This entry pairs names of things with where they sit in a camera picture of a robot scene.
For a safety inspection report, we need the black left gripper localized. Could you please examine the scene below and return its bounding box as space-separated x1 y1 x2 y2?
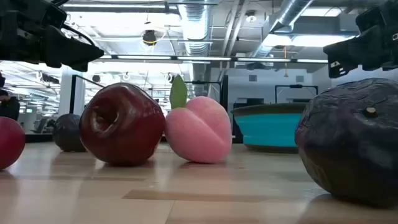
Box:
0 0 105 73

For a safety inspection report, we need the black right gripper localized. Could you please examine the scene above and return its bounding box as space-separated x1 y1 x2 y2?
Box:
323 0 398 78

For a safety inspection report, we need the dark red apple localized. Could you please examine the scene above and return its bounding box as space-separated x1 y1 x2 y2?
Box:
78 82 167 167

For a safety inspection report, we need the small red pomegranate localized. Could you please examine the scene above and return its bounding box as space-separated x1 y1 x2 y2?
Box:
0 116 26 171

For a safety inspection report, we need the blue collapsible bowl grey rim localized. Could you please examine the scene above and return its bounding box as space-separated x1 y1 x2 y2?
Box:
231 103 309 154

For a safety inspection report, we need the pink peach with leaf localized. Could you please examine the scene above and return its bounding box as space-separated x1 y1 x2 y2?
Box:
164 74 233 164

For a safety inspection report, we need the thin black metal stand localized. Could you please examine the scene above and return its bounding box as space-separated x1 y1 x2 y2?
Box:
68 73 233 144

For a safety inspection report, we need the ceiling light panel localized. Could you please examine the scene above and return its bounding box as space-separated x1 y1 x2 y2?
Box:
269 33 357 48
300 6 343 18

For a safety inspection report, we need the person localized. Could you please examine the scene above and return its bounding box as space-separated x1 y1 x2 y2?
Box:
0 72 21 122

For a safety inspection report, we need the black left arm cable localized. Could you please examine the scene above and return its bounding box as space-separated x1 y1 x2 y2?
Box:
60 23 96 46

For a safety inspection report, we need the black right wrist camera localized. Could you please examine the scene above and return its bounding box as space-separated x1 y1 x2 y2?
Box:
355 4 389 34

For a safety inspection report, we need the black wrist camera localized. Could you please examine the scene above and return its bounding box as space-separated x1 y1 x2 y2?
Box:
355 4 389 34
40 2 68 30

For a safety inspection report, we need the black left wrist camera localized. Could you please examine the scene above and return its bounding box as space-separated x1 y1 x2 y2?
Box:
40 2 68 30

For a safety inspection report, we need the yellow hanging cord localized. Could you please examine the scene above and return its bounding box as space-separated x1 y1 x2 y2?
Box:
282 45 289 78

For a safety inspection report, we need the black overhead camera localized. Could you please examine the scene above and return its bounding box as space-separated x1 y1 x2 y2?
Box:
142 29 158 47

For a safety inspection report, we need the silver ribbed ventilation duct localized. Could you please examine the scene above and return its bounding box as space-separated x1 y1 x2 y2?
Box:
177 0 216 97

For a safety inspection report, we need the black aluminium rig frame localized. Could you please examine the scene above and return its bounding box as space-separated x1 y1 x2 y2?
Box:
99 54 330 64

